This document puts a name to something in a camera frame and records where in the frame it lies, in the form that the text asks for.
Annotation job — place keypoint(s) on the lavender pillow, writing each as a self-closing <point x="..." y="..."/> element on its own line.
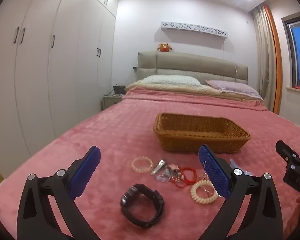
<point x="232" y="87"/>

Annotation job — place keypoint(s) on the pink fleece blanket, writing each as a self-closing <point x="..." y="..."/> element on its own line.
<point x="102" y="135"/>

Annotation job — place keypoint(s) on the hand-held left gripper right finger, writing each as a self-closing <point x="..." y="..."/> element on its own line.
<point x="215" y="172"/>

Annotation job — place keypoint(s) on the white wardrobe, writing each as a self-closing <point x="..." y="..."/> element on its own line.
<point x="52" y="80"/>

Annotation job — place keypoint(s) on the white cutout wall shelf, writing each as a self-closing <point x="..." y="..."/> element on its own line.
<point x="195" y="28"/>

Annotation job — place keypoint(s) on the clear blue hair claw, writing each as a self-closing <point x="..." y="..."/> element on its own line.
<point x="242" y="171"/>

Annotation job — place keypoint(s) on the beige padded headboard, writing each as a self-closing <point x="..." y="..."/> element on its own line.
<point x="190" y="65"/>

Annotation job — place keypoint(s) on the brown wicker basket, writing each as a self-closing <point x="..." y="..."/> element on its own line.
<point x="202" y="132"/>

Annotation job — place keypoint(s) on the orange plush toy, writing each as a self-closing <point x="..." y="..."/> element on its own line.
<point x="164" y="48"/>

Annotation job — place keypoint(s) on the silver hair clip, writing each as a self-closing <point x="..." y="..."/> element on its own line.
<point x="158" y="166"/>

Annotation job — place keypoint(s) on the beige and orange curtain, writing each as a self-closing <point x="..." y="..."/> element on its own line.
<point x="265" y="55"/>

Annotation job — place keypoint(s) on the white floral pillow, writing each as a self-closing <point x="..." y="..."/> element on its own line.
<point x="170" y="80"/>

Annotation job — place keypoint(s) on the beige quilt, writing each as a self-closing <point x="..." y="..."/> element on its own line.
<point x="170" y="88"/>

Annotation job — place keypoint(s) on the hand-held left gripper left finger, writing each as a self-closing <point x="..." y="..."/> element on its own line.
<point x="86" y="172"/>

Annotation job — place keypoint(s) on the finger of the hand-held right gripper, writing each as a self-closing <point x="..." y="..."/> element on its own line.
<point x="287" y="150"/>

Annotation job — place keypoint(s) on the black wrist watch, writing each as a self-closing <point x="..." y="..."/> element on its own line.
<point x="130" y="212"/>

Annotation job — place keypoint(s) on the grey nightstand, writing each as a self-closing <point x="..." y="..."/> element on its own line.
<point x="110" y="102"/>

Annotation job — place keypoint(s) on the small black basket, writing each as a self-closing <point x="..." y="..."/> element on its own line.
<point x="118" y="90"/>

